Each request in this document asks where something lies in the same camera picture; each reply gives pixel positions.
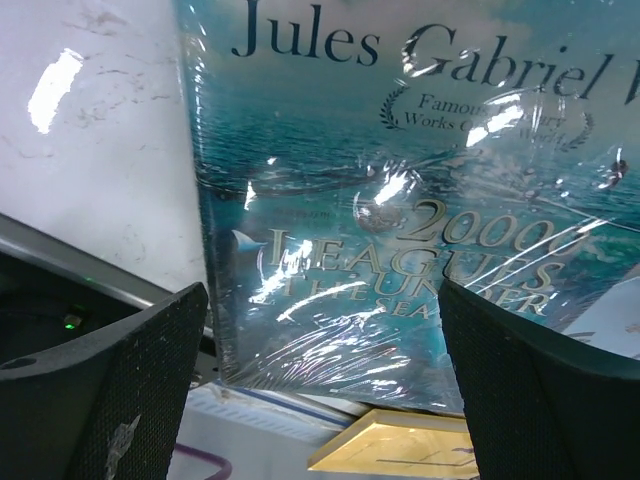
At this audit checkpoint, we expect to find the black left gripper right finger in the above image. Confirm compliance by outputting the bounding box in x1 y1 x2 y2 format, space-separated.
439 279 639 479

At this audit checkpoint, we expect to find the yellow file folder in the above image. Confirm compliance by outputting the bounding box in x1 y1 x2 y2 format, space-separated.
307 409 479 479

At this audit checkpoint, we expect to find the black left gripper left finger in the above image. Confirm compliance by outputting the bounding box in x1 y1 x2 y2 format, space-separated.
1 283 208 479

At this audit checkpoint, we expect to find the teal ocean cover book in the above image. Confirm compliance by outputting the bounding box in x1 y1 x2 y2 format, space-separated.
174 1 639 414

